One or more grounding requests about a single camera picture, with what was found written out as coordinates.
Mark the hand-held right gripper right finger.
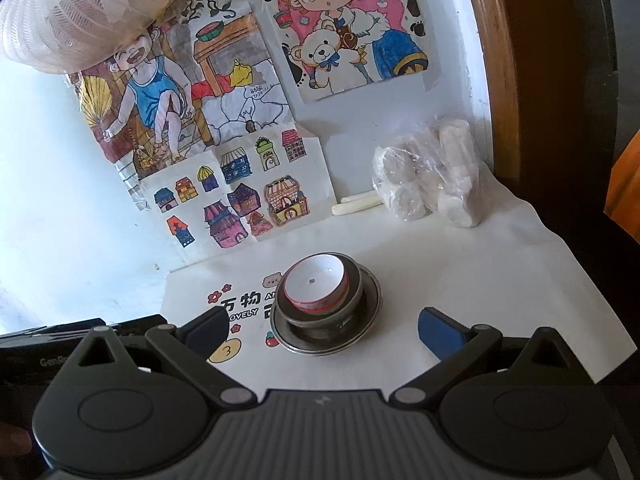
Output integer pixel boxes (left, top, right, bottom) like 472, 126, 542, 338
387, 307, 586, 406

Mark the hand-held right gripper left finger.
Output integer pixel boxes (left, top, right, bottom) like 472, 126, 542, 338
67, 306, 259, 407

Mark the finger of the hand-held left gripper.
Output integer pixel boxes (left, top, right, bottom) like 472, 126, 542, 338
0, 314, 167, 346

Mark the stainless steel bowl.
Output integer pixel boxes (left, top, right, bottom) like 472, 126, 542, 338
277, 255, 367, 332

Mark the white printed table cloth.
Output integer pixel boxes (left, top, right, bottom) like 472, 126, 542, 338
160, 195, 609, 393

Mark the drawing of coloured houses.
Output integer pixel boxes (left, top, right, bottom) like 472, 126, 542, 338
131, 127, 337, 264

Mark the white stick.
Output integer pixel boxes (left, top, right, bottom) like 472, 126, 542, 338
332, 199, 385, 217
341, 191, 383, 206

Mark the plastic bag of white buns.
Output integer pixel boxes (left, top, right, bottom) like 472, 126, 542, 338
371, 115, 484, 229

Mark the drawing of child with fan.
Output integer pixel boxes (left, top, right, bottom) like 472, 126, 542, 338
64, 0, 297, 182

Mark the painting with orange dress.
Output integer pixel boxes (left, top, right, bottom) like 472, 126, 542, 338
602, 129, 640, 242

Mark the drawing of girl with teddy bear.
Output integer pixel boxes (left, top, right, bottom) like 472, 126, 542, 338
234, 0, 442, 104

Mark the white lace lampshade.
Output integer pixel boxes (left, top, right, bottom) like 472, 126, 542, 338
0, 0, 202, 75

